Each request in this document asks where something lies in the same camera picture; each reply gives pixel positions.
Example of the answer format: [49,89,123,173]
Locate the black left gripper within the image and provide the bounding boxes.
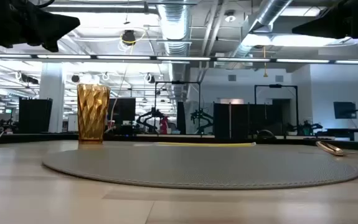
[0,0,81,53]

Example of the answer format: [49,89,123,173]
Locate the gold spoon with green handle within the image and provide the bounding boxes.
[315,141,358,159]

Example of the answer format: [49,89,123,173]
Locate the white building column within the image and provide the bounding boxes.
[39,62,65,134]

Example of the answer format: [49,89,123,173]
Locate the black room partition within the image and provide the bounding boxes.
[18,97,54,134]

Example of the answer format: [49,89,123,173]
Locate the amber glass cup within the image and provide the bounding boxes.
[77,83,111,144]

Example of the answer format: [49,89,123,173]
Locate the black folding partition panels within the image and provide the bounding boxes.
[213,102,291,140]

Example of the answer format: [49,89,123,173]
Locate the red background object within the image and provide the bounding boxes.
[159,116,169,135]

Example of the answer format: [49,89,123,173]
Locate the grey round woven placemat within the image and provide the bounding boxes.
[41,143,358,190]

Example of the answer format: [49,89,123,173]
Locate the silver ventilation duct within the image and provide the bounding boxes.
[233,0,293,58]
[156,0,192,57]

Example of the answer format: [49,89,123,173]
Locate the long rail with LED lights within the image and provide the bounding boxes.
[0,53,358,65]

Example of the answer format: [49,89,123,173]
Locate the black ceiling device yellow cable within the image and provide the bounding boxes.
[121,29,137,47]

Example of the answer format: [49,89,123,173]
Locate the black metal stand frame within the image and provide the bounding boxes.
[154,80,202,135]
[253,84,299,135]

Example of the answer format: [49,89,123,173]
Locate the dark wall-side monitor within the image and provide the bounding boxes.
[333,101,357,120]

